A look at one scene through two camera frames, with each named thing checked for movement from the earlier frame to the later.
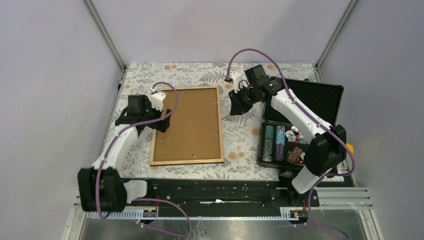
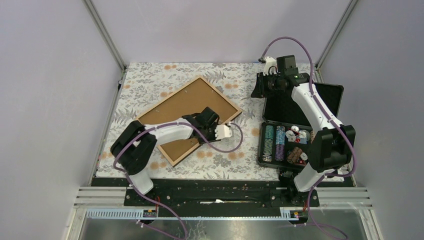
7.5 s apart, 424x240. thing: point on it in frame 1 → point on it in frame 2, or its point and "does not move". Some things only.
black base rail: x=224 y=197 does not move
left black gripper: x=161 y=125 → x=213 y=127
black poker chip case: x=281 y=144 does not move
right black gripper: x=237 y=107 → x=260 y=90
